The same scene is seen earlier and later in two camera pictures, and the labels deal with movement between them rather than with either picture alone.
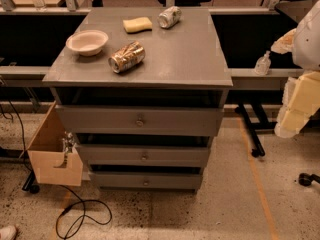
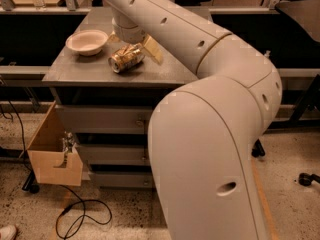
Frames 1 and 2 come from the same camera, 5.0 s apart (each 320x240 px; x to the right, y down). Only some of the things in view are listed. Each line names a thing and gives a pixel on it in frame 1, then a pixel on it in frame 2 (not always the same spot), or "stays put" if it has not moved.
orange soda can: [127, 56] stays put
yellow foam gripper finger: [284, 44] → [114, 38]
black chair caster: [305, 179] stays put
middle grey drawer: [145, 155] stays put
